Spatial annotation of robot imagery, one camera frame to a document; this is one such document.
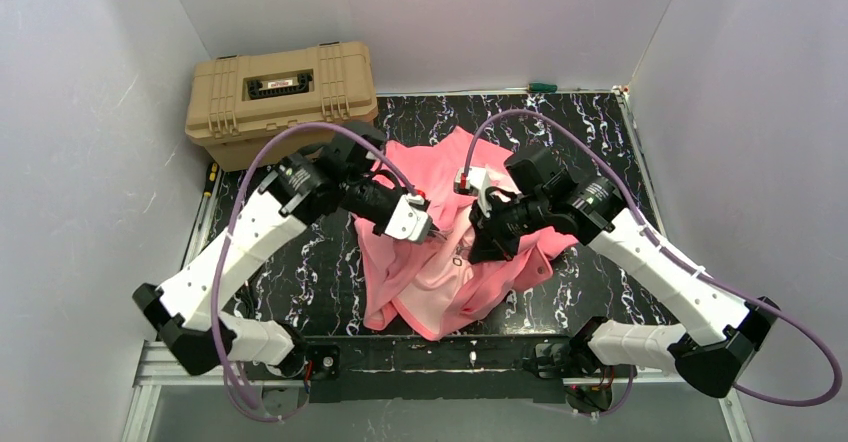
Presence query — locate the pink zip-up jacket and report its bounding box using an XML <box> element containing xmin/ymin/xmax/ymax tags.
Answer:
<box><xmin>354</xmin><ymin>127</ymin><xmax>577</xmax><ymax>341</ymax></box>

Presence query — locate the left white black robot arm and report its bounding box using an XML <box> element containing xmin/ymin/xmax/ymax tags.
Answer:
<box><xmin>133</xmin><ymin>121</ymin><xmax>436</xmax><ymax>376</ymax></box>

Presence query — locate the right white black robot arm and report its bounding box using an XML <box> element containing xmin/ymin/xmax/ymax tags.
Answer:
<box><xmin>454</xmin><ymin>148</ymin><xmax>776</xmax><ymax>398</ymax></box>

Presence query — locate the tan plastic tool case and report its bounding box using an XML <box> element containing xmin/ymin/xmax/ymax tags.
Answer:
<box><xmin>185</xmin><ymin>41</ymin><xmax>378</xmax><ymax>172</ymax></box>

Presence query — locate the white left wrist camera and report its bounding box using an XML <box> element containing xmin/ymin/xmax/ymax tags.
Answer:
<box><xmin>383</xmin><ymin>194</ymin><xmax>433</xmax><ymax>244</ymax></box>

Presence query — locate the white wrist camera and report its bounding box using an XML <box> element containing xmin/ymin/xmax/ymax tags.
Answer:
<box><xmin>383</xmin><ymin>194</ymin><xmax>433</xmax><ymax>244</ymax></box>
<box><xmin>453</xmin><ymin>166</ymin><xmax>491</xmax><ymax>217</ymax></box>

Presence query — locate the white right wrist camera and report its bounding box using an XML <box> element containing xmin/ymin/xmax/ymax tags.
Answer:
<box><xmin>453</xmin><ymin>166</ymin><xmax>491</xmax><ymax>217</ymax></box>

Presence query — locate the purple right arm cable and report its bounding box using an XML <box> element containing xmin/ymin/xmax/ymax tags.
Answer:
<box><xmin>462</xmin><ymin>108</ymin><xmax>844</xmax><ymax>408</ymax></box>

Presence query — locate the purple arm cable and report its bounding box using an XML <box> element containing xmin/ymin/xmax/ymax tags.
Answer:
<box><xmin>210</xmin><ymin>121</ymin><xmax>429</xmax><ymax>424</ymax></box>
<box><xmin>462</xmin><ymin>108</ymin><xmax>844</xmax><ymax>408</ymax></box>

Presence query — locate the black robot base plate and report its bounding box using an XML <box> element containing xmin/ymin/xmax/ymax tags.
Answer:
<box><xmin>247</xmin><ymin>334</ymin><xmax>631</xmax><ymax>408</ymax></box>

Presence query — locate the yellow black handled screwdriver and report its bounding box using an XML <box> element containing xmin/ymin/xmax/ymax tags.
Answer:
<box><xmin>202</xmin><ymin>162</ymin><xmax>220</xmax><ymax>199</ymax></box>

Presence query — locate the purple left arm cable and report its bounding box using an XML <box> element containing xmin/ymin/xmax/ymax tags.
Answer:
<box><xmin>210</xmin><ymin>121</ymin><xmax>429</xmax><ymax>424</ymax></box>

